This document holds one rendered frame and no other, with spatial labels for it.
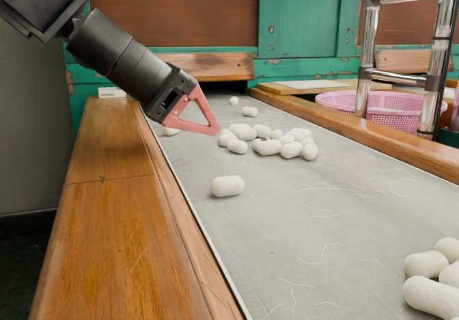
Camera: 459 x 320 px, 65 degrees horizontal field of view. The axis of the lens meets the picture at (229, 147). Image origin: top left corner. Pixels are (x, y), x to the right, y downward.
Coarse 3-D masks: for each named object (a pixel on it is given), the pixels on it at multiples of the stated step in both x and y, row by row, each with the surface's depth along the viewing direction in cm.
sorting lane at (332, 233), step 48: (192, 144) 57; (336, 144) 57; (192, 192) 40; (288, 192) 40; (336, 192) 40; (384, 192) 40; (432, 192) 40; (240, 240) 30; (288, 240) 30; (336, 240) 30; (384, 240) 30; (432, 240) 30; (240, 288) 25; (288, 288) 25; (336, 288) 25; (384, 288) 25
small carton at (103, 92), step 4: (100, 88) 85; (104, 88) 85; (108, 88) 85; (112, 88) 85; (116, 88) 85; (100, 92) 83; (104, 92) 84; (108, 92) 84; (112, 92) 84; (116, 92) 84; (120, 92) 85; (124, 92) 85; (100, 96) 84; (104, 96) 84; (108, 96) 84; (112, 96) 84; (116, 96) 85; (120, 96) 85; (124, 96) 85
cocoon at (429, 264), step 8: (408, 256) 26; (416, 256) 25; (424, 256) 25; (432, 256) 25; (440, 256) 25; (408, 264) 25; (416, 264) 25; (424, 264) 25; (432, 264) 25; (440, 264) 25; (448, 264) 25; (408, 272) 25; (416, 272) 25; (424, 272) 25; (432, 272) 25; (440, 272) 25
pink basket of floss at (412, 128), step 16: (320, 96) 86; (352, 96) 92; (384, 96) 90; (400, 96) 88; (416, 96) 85; (352, 112) 71; (368, 112) 68; (384, 112) 67; (400, 112) 67; (416, 112) 67; (400, 128) 69; (416, 128) 70
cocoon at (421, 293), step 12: (420, 276) 23; (408, 288) 22; (420, 288) 22; (432, 288) 22; (444, 288) 22; (456, 288) 22; (408, 300) 22; (420, 300) 22; (432, 300) 22; (444, 300) 21; (456, 300) 21; (432, 312) 22; (444, 312) 21; (456, 312) 21
